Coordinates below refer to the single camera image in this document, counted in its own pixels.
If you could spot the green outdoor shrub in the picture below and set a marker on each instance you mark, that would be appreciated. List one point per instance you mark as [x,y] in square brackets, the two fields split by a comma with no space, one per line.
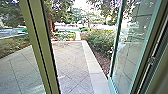
[100,40]

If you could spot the green framed glass door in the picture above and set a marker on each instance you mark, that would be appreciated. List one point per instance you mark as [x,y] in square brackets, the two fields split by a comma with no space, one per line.
[38,50]

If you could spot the large outdoor tree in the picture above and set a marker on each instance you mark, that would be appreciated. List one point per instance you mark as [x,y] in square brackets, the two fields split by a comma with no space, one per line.
[50,25]

